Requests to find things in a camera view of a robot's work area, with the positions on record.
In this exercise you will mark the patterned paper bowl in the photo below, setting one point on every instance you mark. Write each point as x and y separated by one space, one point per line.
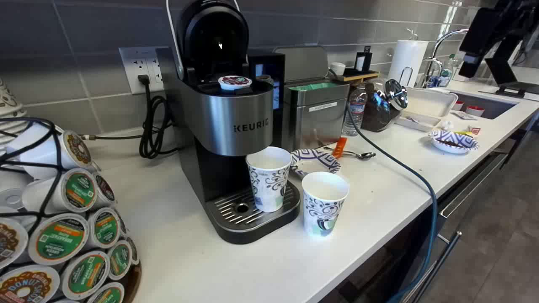
310 161

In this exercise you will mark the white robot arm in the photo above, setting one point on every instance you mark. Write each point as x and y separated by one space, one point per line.
494 36

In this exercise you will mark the paper cup on drip tray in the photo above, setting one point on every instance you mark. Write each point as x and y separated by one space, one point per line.
268 174

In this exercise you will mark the silver metal canister box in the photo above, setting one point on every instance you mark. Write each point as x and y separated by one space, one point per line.
312 114

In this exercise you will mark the Keurig coffee machine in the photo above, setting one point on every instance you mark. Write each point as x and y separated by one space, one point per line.
220 129

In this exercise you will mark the paper cup on counter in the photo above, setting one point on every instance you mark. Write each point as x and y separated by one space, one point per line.
324 196

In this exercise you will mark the orange pen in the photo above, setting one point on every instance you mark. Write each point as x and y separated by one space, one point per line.
339 147

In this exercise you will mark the K-cup pod in machine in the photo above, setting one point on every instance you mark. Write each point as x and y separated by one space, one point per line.
235 83

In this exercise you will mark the wooden shelf organizer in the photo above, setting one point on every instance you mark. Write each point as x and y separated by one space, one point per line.
358 78

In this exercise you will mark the glass coffee bean jar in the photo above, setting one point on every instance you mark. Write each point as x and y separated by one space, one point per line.
378 110

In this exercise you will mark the white takeout container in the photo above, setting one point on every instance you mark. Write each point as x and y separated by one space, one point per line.
427 109

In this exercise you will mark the paper towel roll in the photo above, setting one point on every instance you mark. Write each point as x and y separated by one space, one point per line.
406 61

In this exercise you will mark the patterned plate with grounds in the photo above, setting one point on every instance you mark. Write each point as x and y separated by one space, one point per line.
454 142

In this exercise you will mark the K-cup pod carousel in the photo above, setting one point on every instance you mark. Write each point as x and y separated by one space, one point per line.
61 233

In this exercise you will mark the wall outlet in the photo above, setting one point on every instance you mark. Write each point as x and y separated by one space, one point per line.
142 61

